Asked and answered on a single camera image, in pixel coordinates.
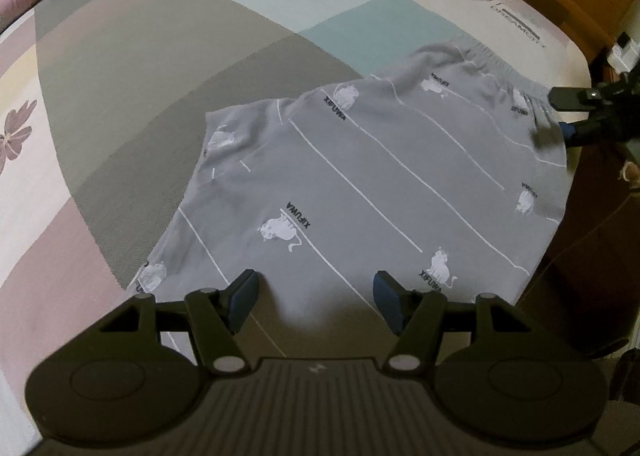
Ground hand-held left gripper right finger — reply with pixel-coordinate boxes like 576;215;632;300
373;269;536;378

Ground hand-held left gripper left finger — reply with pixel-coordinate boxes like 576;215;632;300
100;269;262;378

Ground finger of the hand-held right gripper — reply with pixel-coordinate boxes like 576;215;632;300
547;80;634;112
558;118;627;143

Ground grey striped pajama shorts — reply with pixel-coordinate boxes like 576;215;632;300
127;34;571;337

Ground patchwork bed sheet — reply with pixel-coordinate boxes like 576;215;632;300
0;0;588;437

